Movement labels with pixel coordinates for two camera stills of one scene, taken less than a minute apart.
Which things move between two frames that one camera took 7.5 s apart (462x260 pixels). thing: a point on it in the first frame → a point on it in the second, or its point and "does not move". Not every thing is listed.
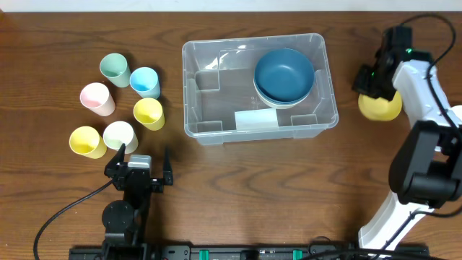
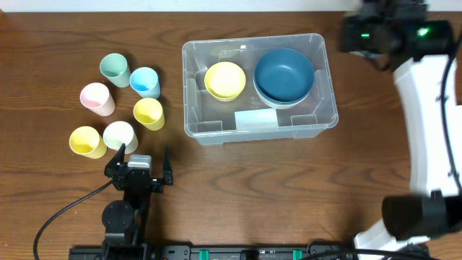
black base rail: x=252 y=252 does not move
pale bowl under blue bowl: x=278 y=105 does not move
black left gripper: x=138 y=177 does not move
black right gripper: x=370 y=85 → x=361 y=33
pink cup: x=96 y=96 does not move
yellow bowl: x=380 y=109 → x=224 y=81
